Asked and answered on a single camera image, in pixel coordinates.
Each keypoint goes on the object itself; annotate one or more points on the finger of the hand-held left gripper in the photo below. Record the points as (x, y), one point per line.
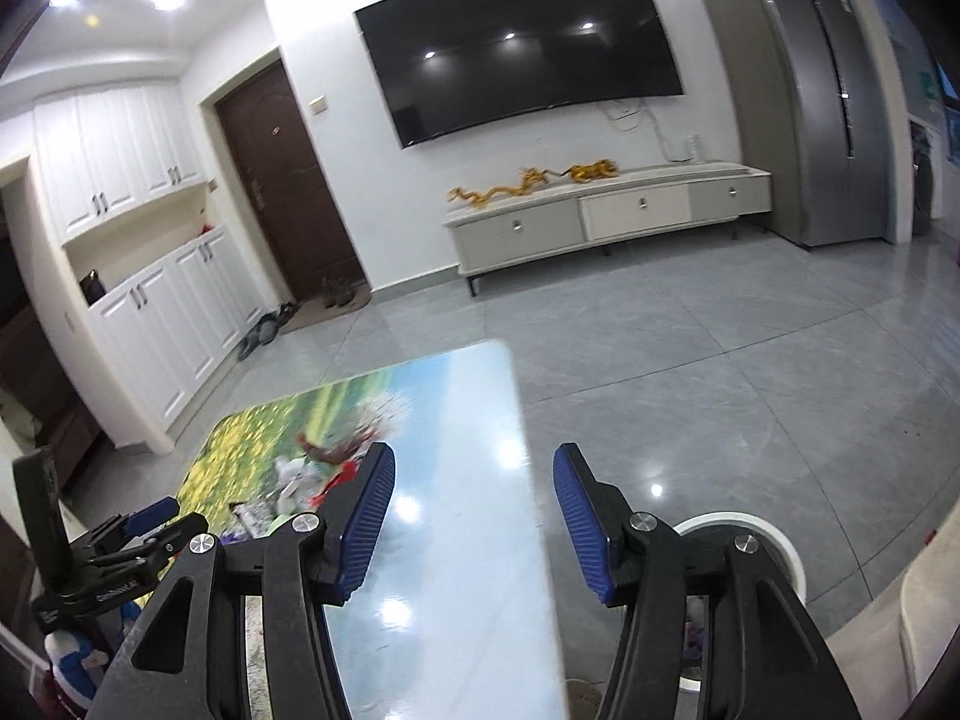
(154, 511)
(169, 544)

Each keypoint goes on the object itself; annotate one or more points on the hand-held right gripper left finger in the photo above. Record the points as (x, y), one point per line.
(367, 521)

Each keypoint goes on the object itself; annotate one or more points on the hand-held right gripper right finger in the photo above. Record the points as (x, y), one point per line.
(581, 525)

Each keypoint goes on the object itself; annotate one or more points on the white tissue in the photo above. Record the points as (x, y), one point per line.
(296, 474)

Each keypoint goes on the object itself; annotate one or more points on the brown red snack wrapper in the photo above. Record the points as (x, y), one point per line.
(322, 448)

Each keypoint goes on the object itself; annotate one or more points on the green wrapper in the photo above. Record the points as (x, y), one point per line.
(279, 523)

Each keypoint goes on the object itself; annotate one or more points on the silver packet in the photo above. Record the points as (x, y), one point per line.
(255, 517)

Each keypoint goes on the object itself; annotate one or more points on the white round bin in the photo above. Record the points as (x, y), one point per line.
(772, 540)

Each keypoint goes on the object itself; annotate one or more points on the landscape print table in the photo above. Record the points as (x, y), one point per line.
(465, 465)

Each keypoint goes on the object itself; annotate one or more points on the white shoe cabinet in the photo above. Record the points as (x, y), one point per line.
(150, 330)

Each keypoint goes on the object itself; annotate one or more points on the grey slipper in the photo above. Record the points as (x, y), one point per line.
(249, 346)
(267, 328)

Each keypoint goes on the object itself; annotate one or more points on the brown doormat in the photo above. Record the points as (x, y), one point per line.
(315, 315)

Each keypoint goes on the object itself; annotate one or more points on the dark shoe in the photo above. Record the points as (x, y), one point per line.
(286, 313)

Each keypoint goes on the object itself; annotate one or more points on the brown shoe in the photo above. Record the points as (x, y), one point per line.
(331, 292)
(346, 292)

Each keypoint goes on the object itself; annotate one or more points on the dark bag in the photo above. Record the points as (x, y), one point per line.
(91, 289)

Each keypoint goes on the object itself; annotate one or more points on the white grey television cabinet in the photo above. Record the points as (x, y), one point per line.
(525, 229)

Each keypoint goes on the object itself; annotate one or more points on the golden dragon figurine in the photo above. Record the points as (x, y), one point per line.
(487, 193)

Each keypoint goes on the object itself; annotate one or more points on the dark brown entrance door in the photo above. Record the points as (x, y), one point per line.
(285, 180)

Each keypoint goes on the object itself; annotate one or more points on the golden animal figurine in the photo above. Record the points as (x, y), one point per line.
(592, 171)

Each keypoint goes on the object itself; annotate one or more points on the beige sofa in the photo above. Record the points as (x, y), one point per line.
(926, 615)

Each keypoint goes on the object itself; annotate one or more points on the white power strip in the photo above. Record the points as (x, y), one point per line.
(695, 148)

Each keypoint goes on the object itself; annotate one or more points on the grey steel refrigerator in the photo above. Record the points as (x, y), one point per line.
(795, 105)

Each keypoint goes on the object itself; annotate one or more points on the beige light switch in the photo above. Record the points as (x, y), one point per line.
(320, 105)

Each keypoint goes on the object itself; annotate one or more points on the black wall television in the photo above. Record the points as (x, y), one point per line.
(517, 52)

